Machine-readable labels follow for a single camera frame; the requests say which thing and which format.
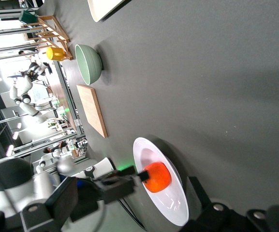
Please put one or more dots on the aluminium frame beam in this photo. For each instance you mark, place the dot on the aluminium frame beam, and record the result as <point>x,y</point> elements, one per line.
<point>68,96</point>

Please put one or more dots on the yellow cup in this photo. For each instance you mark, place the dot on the yellow cup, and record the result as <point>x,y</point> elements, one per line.
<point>54,53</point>

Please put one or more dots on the wooden cutting board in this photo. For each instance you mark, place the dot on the wooden cutting board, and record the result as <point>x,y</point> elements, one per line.
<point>93,111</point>

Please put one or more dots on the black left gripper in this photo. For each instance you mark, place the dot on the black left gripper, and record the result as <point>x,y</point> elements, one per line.
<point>117,188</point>

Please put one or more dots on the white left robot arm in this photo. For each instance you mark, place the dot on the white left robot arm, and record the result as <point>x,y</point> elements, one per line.
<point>16,183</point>

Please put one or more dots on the wooden peg drying rack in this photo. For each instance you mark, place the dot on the wooden peg drying rack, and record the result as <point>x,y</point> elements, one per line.
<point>54,31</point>

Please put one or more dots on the orange fruit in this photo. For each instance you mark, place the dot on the orange fruit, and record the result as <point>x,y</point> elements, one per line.
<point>159,178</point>

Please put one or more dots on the beige bear print tray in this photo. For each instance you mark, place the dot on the beige bear print tray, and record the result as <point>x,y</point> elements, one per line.
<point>100,9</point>

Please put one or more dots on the pale green bowl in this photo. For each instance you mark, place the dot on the pale green bowl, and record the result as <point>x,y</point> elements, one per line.
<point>91,65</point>

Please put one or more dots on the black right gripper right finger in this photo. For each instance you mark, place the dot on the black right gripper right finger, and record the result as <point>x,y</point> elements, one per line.
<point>207,212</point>

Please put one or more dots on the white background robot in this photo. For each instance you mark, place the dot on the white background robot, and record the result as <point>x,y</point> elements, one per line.
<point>24,87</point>

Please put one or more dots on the white round plate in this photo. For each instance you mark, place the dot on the white round plate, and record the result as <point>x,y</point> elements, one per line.
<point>168,207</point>

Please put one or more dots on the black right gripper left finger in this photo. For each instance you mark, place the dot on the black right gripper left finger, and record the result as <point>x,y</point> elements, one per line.
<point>62,200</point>

